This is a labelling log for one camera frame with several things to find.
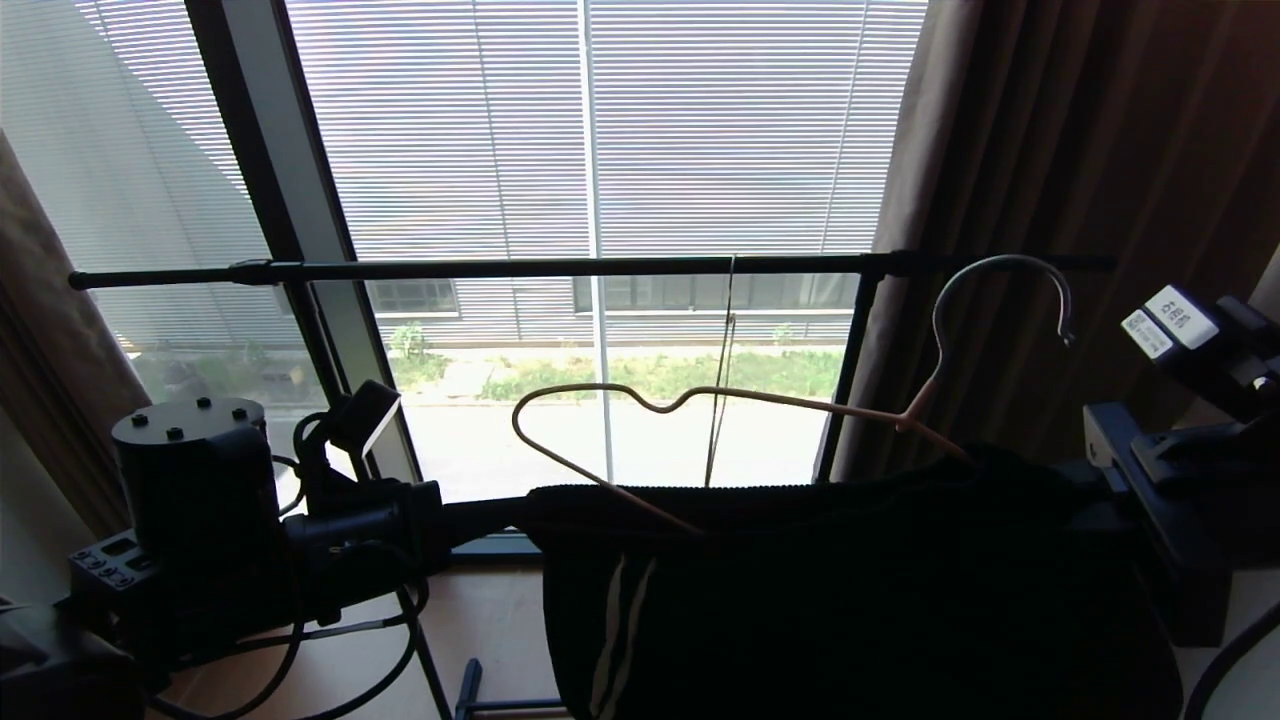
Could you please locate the black garment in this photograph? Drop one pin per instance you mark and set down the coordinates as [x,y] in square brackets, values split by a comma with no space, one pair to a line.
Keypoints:
[850,600]

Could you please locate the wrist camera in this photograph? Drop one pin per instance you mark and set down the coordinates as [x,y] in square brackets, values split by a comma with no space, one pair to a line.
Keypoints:
[365,415]
[1200,340]

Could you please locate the black clothes rack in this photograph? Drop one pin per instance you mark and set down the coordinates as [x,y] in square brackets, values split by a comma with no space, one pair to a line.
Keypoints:
[450,268]

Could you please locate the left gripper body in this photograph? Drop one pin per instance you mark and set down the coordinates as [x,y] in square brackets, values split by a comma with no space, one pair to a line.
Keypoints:
[370,540]

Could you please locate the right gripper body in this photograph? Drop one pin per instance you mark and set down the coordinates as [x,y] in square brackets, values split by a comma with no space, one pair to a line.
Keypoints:
[1160,530]

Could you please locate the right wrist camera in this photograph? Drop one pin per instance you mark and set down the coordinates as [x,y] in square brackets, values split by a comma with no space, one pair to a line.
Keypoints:
[1200,340]

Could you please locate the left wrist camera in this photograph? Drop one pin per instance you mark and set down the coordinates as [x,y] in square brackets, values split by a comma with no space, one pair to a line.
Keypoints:
[365,415]

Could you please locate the window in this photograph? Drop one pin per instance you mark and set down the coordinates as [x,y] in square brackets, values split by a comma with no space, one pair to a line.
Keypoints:
[450,120]

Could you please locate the pink clothes hanger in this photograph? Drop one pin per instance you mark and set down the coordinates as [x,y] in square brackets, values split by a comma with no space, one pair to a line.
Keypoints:
[925,395]
[718,400]

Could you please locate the brown curtain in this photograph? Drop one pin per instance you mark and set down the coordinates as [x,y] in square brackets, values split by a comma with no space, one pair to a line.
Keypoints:
[50,380]
[1050,150]

